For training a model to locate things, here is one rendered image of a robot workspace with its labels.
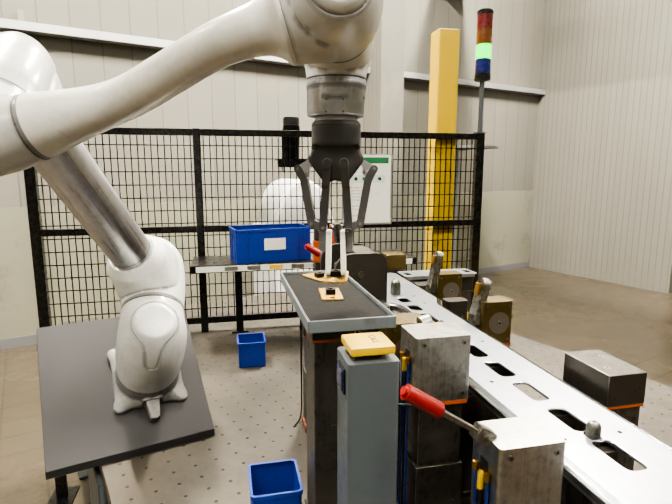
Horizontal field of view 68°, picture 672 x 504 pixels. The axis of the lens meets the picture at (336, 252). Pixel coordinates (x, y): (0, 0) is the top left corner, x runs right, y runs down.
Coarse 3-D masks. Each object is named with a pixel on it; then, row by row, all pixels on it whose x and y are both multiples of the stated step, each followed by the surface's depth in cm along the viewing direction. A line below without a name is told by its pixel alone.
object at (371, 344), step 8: (344, 336) 68; (352, 336) 68; (360, 336) 68; (368, 336) 68; (376, 336) 68; (384, 336) 68; (344, 344) 67; (352, 344) 65; (360, 344) 65; (368, 344) 65; (376, 344) 65; (384, 344) 65; (392, 344) 65; (352, 352) 64; (360, 352) 64; (368, 352) 64; (376, 352) 65; (384, 352) 65; (392, 352) 65
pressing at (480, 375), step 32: (416, 288) 164; (448, 320) 129; (512, 352) 107; (480, 384) 91; (512, 384) 91; (544, 384) 91; (512, 416) 78; (544, 416) 79; (576, 416) 79; (608, 416) 79; (576, 448) 70; (640, 448) 70; (576, 480) 63; (608, 480) 63; (640, 480) 63
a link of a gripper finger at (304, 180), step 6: (294, 168) 76; (300, 168) 76; (300, 174) 76; (300, 180) 76; (306, 180) 76; (306, 186) 76; (306, 192) 76; (306, 198) 77; (306, 204) 77; (312, 204) 78; (306, 210) 77; (312, 210) 77; (306, 216) 77; (312, 216) 77; (312, 222) 77
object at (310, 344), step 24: (312, 336) 88; (336, 336) 89; (312, 360) 90; (336, 360) 90; (312, 384) 91; (336, 384) 91; (312, 408) 92; (336, 408) 91; (312, 432) 93; (336, 432) 92; (312, 456) 94; (336, 456) 93; (312, 480) 95; (336, 480) 94
